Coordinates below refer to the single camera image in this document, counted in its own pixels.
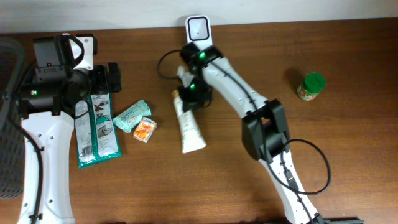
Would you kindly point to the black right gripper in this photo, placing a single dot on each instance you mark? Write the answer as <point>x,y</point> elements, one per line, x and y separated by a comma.
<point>189,101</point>

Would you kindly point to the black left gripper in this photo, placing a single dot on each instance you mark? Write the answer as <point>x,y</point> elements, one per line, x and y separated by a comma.
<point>102,87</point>

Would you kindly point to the teal wet wipes pack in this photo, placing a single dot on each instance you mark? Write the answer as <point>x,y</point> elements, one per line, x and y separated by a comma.
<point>132,116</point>

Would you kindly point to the white cosmetic tube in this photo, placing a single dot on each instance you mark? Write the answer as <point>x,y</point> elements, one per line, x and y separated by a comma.
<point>192,139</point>

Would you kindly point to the orange tissue packet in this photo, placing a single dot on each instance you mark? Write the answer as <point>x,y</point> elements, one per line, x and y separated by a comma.
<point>144,130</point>

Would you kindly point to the green gloves package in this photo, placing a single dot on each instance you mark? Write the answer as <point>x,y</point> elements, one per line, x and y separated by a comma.
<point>95,131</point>

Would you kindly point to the green lid jar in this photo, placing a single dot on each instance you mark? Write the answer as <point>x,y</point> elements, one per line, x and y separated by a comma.
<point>311,86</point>

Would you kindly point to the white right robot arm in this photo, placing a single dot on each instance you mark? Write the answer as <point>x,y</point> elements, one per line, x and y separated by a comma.
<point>265,132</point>

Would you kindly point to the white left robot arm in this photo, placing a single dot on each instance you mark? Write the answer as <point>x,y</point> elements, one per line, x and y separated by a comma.
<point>68,96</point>

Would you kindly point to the white barcode scanner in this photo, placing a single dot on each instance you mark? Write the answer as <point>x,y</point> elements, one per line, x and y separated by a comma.
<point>198,31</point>

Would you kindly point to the dark grey plastic basket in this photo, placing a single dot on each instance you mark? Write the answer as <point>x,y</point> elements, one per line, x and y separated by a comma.
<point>12,143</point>

